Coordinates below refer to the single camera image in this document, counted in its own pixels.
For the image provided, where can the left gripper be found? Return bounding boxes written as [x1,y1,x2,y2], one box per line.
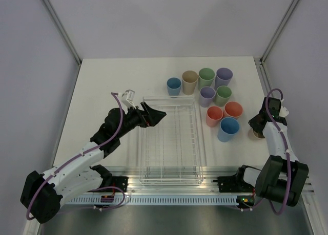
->
[117,101,166,138]

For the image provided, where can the beige cup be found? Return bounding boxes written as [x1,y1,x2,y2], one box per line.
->
[248,128,265,140]
[182,71,198,95]

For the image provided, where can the pink cup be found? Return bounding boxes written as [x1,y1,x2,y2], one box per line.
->
[206,106,223,127]
[223,101,243,119]

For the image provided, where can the blue cup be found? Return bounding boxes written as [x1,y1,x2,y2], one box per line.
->
[217,117,240,142]
[167,77,182,96]

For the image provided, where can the green cup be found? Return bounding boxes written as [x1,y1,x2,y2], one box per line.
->
[214,86,232,107]
[198,68,215,90]

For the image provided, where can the purple cup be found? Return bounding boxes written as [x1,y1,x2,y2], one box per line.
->
[199,87,216,108]
[215,68,233,89]

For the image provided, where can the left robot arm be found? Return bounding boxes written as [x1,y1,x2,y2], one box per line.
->
[20,102,167,224]

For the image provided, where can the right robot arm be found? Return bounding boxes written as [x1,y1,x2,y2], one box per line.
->
[234,97,309,207]

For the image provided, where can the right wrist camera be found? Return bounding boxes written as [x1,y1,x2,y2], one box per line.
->
[279,99,289,118]

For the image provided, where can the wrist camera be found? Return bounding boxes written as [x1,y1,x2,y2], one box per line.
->
[117,90,137,109]
[279,99,289,118]

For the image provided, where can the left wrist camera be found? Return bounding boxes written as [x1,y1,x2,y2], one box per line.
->
[117,90,137,109]

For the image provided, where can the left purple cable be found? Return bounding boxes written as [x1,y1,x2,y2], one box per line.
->
[25,92,126,221]

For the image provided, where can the white wire dish rack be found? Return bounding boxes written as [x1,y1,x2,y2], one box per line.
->
[139,96,202,170]

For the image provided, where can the aluminium rail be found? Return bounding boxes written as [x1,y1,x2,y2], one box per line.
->
[51,165,315,195]

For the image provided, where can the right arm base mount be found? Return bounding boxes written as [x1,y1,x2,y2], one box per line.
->
[213,175,254,193]

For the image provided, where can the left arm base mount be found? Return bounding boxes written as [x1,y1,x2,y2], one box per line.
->
[90,176,129,193]

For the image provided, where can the slotted cable duct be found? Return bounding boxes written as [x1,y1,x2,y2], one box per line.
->
[68,194,238,206]

